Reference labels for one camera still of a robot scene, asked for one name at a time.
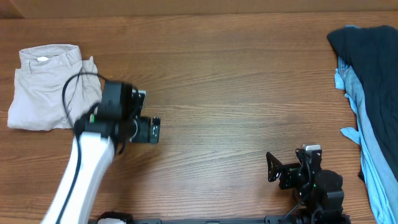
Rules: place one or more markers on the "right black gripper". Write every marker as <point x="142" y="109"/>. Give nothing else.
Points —
<point x="289" y="172"/>

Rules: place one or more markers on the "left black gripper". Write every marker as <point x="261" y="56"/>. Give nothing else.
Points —
<point x="143" y="132"/>

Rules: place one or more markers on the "beige shorts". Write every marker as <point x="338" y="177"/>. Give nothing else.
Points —
<point x="53" y="86"/>

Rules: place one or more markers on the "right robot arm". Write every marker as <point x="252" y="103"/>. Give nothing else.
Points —
<point x="320" y="193"/>

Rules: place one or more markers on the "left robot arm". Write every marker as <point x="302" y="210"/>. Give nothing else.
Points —
<point x="112" y="122"/>

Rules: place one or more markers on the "light blue garment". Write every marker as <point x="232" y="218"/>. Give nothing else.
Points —
<point x="379" y="180"/>

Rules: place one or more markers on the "dark navy garment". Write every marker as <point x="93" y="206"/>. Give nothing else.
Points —
<point x="372" y="53"/>

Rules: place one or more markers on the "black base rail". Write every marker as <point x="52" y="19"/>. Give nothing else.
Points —
<point x="118" y="217"/>

